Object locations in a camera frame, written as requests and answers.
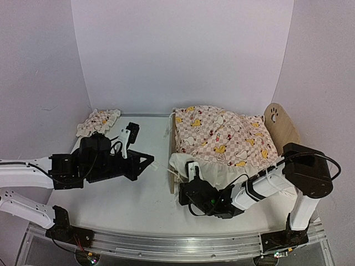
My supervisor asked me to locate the wooden pet bed frame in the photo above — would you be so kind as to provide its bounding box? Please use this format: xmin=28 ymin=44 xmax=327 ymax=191
xmin=168 ymin=103 xmax=302 ymax=196

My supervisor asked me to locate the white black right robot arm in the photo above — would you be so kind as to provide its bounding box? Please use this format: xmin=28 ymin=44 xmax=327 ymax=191
xmin=179 ymin=142 xmax=341 ymax=253

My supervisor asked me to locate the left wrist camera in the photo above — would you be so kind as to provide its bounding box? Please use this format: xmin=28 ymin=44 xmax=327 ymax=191
xmin=118 ymin=122 xmax=140 ymax=159

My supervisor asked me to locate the duck print bed cushion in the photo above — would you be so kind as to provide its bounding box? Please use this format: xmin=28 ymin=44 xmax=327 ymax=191
xmin=169 ymin=105 xmax=280 ymax=192

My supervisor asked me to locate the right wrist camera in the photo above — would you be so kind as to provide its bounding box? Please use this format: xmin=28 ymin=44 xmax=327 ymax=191
xmin=185 ymin=161 xmax=200 ymax=182

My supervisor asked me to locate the small duck print pillow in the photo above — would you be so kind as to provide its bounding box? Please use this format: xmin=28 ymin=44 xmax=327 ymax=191
xmin=76 ymin=109 xmax=121 ymax=137

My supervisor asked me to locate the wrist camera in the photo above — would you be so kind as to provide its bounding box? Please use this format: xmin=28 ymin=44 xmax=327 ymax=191
xmin=185 ymin=161 xmax=200 ymax=182
xmin=118 ymin=122 xmax=140 ymax=159

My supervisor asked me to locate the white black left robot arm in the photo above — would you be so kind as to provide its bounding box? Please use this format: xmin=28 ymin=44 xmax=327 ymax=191
xmin=1 ymin=129 xmax=154 ymax=248

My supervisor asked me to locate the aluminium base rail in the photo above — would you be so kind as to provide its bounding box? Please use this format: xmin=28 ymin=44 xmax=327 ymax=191
xmin=26 ymin=221 xmax=328 ymax=261

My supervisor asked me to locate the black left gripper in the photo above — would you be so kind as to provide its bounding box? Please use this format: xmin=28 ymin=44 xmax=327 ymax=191
xmin=85 ymin=149 xmax=153 ymax=183

